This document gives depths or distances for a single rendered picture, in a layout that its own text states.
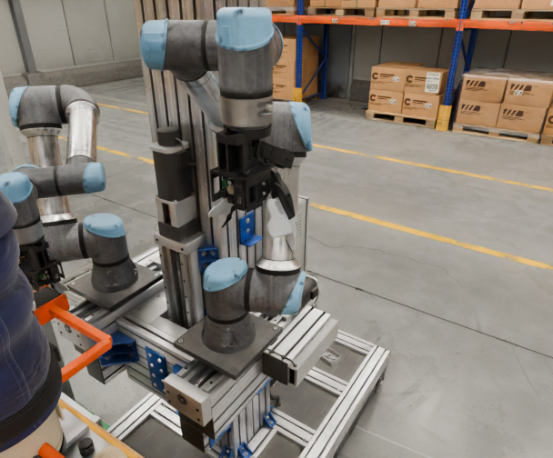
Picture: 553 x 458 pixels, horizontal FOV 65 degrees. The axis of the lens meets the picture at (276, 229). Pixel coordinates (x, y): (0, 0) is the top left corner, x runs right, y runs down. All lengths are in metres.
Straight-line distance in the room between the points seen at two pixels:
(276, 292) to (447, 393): 1.72
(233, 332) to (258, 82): 0.75
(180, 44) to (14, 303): 0.46
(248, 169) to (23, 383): 0.48
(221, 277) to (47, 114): 0.74
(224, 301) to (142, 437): 1.14
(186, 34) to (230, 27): 0.14
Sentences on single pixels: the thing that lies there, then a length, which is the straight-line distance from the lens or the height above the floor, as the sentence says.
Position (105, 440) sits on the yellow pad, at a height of 1.07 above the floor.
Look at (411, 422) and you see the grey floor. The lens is 2.49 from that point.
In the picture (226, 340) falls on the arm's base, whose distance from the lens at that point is 1.21.
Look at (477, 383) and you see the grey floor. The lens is 2.79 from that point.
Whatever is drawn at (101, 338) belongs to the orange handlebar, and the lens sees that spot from 1.11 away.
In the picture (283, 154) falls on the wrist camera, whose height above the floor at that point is 1.66.
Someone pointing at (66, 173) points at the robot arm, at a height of 1.51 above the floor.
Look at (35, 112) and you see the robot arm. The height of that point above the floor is 1.59.
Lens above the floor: 1.89
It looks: 28 degrees down
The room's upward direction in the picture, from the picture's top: straight up
